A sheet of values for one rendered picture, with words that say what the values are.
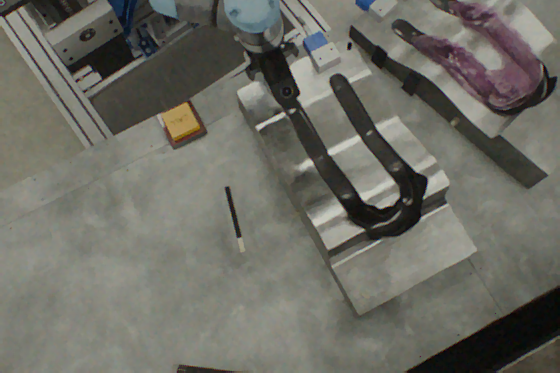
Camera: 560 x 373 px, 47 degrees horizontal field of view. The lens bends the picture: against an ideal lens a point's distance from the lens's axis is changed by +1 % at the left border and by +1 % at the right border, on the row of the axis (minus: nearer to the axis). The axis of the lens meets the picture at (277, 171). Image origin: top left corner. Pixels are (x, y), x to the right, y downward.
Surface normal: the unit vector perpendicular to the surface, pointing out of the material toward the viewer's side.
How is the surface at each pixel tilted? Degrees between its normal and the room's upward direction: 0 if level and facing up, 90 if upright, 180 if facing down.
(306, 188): 27
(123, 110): 0
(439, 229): 0
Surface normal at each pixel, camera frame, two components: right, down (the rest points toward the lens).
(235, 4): -0.07, -0.09
